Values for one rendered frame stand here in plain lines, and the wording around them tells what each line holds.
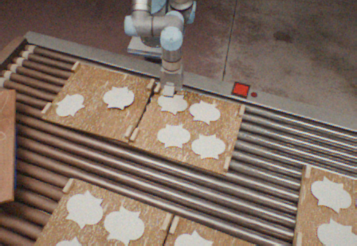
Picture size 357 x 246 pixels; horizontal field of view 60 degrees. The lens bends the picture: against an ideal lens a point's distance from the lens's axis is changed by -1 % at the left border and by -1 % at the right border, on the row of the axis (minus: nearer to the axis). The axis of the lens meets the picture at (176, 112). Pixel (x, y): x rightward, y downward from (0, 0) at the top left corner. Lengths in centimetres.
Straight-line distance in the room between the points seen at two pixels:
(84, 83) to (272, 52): 203
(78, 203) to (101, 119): 38
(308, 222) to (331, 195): 14
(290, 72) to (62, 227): 235
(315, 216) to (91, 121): 96
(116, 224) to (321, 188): 76
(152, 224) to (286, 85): 201
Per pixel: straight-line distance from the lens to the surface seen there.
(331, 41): 346
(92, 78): 155
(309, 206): 127
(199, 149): 127
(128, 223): 116
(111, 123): 137
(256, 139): 136
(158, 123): 134
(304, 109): 152
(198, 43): 308
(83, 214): 120
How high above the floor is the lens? 205
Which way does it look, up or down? 54 degrees down
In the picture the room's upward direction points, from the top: straight up
